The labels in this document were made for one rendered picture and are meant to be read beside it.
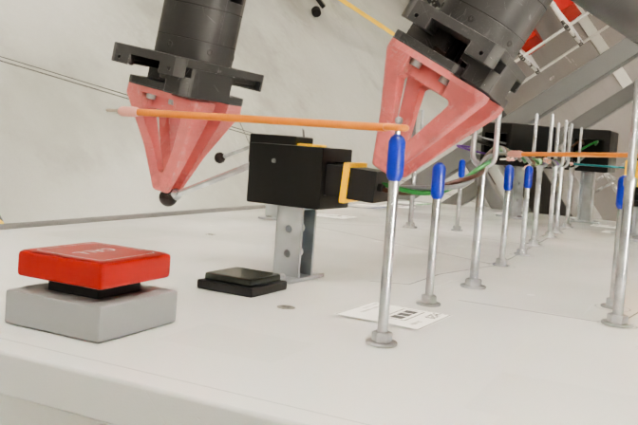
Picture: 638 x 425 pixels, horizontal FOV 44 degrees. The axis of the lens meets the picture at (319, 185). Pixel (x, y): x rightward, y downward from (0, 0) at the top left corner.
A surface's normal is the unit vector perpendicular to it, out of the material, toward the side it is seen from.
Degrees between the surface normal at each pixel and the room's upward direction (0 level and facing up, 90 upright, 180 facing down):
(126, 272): 37
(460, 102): 104
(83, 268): 90
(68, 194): 0
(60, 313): 90
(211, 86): 46
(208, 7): 64
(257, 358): 53
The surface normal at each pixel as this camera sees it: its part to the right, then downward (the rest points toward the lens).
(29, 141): 0.76, -0.52
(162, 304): 0.90, 0.09
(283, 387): 0.07, -1.00
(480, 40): -0.37, -0.04
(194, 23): 0.04, 0.14
